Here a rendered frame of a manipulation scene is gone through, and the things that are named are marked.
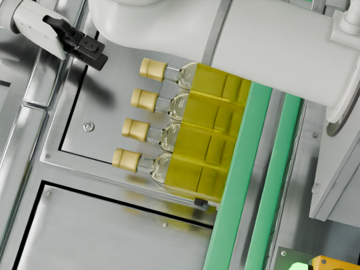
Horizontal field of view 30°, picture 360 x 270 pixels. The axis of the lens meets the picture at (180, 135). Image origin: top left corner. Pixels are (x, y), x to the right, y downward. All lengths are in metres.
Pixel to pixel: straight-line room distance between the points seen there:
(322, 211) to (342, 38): 0.18
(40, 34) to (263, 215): 0.51
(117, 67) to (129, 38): 0.60
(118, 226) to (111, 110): 0.23
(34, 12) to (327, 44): 0.64
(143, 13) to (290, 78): 0.17
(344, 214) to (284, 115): 0.35
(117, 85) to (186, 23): 0.63
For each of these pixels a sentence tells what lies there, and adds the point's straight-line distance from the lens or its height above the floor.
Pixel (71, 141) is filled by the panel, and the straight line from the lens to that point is 1.32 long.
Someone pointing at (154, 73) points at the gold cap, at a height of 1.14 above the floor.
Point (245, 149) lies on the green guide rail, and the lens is 1.04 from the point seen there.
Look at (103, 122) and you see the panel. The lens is 1.32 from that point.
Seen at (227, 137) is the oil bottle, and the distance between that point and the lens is 1.16.
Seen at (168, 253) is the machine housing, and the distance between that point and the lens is 1.30.
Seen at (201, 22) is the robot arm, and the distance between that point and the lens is 0.73.
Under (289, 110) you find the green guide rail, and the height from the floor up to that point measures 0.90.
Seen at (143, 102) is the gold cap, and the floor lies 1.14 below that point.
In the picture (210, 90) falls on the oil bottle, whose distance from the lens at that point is 1.17.
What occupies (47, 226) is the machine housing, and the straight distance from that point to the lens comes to 1.33.
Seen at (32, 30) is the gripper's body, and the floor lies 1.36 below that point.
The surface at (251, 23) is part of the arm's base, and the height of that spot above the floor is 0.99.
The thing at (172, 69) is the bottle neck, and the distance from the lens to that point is 1.20.
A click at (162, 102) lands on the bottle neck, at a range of 1.18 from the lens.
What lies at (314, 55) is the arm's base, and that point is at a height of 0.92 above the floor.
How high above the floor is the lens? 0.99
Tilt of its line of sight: 3 degrees up
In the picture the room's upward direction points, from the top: 75 degrees counter-clockwise
